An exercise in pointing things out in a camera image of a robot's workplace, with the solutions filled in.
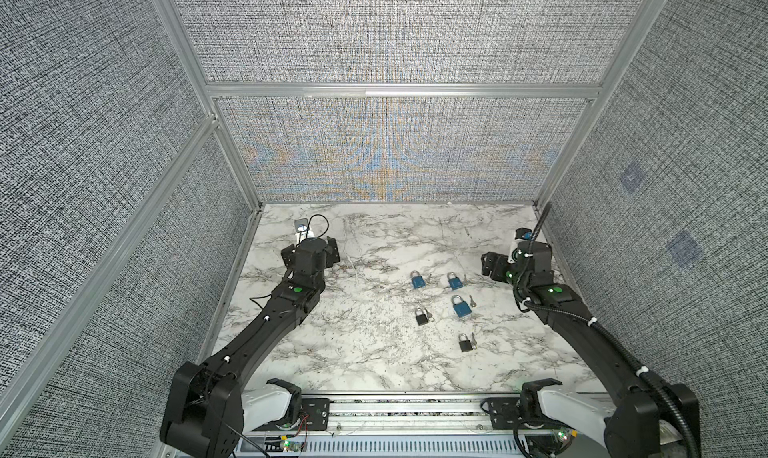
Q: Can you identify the blue padlock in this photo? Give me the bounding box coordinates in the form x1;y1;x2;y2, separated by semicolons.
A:
446;272;464;290
451;294;476;319
410;270;426;289

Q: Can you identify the black padlock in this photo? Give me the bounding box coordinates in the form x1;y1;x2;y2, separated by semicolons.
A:
458;333;477;353
414;307;434;326

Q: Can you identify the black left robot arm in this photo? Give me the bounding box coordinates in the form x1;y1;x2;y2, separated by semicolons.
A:
159;238;340;457

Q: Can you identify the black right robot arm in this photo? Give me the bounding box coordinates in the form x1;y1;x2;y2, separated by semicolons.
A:
481;240;701;457

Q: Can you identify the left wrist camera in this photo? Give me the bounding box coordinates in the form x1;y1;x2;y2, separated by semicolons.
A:
294;218;315;245

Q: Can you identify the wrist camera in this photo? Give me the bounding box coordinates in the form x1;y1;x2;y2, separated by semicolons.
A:
294;218;315;245
507;227;533;263

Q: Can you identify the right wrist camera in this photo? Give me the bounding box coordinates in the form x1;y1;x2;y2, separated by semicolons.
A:
507;227;533;263

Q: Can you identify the black corrugated cable conduit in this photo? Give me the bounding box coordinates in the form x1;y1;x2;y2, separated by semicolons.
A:
515;202;702;458

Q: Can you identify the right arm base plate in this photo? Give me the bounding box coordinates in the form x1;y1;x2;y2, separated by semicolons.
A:
480;396;567;430

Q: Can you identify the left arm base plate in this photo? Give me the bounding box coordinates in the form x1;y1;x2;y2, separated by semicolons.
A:
253;398;331;434

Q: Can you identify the aluminium front rail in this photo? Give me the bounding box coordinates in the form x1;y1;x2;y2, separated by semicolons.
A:
149;391;667;458

